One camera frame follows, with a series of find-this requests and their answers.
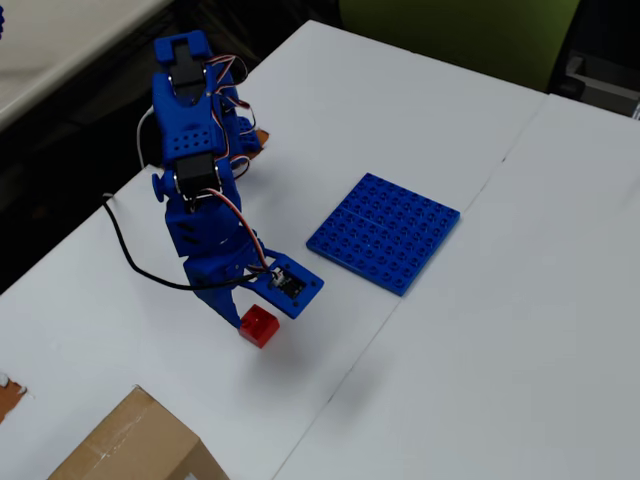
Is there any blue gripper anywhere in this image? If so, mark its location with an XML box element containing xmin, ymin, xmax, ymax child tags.
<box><xmin>182</xmin><ymin>229</ymin><xmax>274</xmax><ymax>330</ymax></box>

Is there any red 2x2 toy block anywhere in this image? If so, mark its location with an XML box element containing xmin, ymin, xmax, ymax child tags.
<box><xmin>238</xmin><ymin>303</ymin><xmax>281</xmax><ymax>349</ymax></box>

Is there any brown cardboard box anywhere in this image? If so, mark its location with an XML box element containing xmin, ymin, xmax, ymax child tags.
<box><xmin>47</xmin><ymin>384</ymin><xmax>231</xmax><ymax>480</ymax></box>

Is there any blue 8x8 studded plate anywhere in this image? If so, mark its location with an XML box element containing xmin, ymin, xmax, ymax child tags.
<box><xmin>305</xmin><ymin>172</ymin><xmax>462</xmax><ymax>298</ymax></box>

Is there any beige side table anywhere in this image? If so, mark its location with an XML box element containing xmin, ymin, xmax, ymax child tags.
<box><xmin>0</xmin><ymin>0</ymin><xmax>174</xmax><ymax>131</ymax></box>

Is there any grey storage box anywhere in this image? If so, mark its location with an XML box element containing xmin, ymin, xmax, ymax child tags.
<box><xmin>547</xmin><ymin>49</ymin><xmax>640</xmax><ymax>121</ymax></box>

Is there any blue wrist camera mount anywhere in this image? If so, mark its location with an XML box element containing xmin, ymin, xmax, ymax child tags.
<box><xmin>247</xmin><ymin>247</ymin><xmax>325</xmax><ymax>321</ymax></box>

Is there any red white black servo wire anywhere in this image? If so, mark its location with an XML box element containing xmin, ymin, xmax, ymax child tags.
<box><xmin>202</xmin><ymin>53</ymin><xmax>251</xmax><ymax>114</ymax></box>
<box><xmin>189</xmin><ymin>187</ymin><xmax>276</xmax><ymax>276</ymax></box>

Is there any black cable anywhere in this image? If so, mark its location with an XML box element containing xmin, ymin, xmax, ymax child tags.
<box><xmin>102</xmin><ymin>192</ymin><xmax>281</xmax><ymax>292</ymax></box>

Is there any white cable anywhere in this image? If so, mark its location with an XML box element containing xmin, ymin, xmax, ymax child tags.
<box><xmin>136</xmin><ymin>107</ymin><xmax>157</xmax><ymax>169</ymax></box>

